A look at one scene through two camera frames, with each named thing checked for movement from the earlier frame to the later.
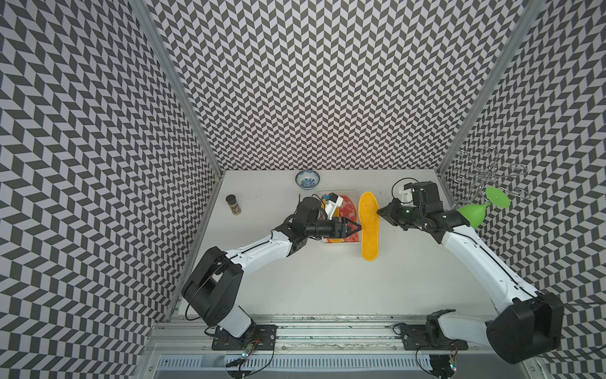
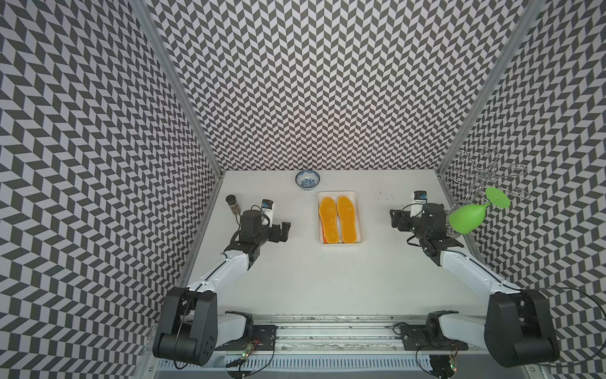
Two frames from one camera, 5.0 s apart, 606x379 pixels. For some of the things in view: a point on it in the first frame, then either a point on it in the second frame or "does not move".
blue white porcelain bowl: [308, 179] does not move
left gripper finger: [351, 227] to [285, 228]
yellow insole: [369, 218] to [346, 210]
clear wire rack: [482, 172] does not move
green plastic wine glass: [474, 214] does not move
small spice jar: [232, 201] does not move
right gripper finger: [387, 209] to [396, 216]
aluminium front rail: [303, 335] does not move
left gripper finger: [349, 232] to [284, 234]
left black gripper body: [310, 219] to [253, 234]
